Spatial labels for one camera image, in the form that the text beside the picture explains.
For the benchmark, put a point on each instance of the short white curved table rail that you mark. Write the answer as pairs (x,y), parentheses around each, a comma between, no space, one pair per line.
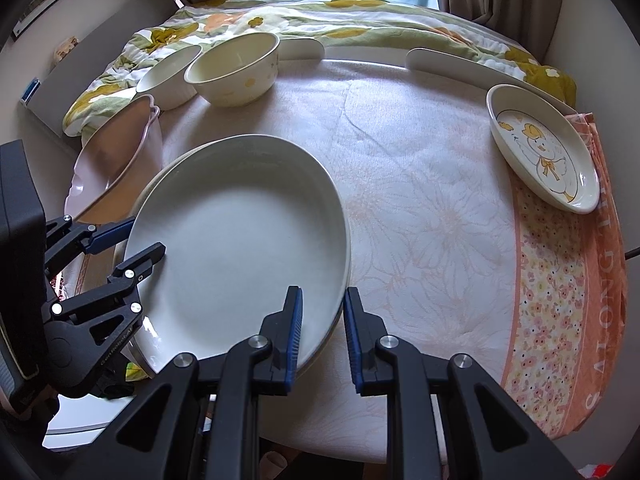
(300,49)

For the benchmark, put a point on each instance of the cream bowl with flower print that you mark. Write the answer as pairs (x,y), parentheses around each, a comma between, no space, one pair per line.
(235,85)

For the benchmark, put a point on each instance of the small white bowl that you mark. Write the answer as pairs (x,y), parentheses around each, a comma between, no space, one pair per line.
(165,85)

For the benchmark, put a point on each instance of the large white oval plate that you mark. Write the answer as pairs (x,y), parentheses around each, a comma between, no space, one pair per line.
(235,240)

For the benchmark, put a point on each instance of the white plate with dark rim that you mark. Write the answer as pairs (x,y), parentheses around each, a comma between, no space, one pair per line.
(145,345)

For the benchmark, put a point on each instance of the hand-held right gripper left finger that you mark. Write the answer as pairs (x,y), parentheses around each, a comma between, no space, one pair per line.
(295,335)

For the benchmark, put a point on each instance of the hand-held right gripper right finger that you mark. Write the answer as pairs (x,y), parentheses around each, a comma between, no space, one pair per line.
(352,340)

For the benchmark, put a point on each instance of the white plate with duck print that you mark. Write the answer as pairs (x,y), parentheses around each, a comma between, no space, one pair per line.
(540,155)

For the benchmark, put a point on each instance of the red and white cloth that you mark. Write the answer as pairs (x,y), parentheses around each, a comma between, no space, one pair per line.
(595,471)

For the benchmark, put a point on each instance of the small beige ornament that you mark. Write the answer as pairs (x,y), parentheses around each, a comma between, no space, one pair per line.
(67,49)

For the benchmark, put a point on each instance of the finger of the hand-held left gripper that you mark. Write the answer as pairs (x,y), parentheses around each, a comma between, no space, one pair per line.
(112,232)
(145,256)

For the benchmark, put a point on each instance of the long white curved table rail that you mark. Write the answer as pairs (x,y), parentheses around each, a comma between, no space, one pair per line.
(450,65)

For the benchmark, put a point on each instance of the small blue box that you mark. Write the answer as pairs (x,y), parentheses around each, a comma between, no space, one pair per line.
(30,90)

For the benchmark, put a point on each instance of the green yellow floral blanket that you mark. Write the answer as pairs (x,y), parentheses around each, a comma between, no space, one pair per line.
(350,20)

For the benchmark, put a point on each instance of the pale floral tablecloth orange border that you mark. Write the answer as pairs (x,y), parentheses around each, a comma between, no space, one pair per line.
(425,185)

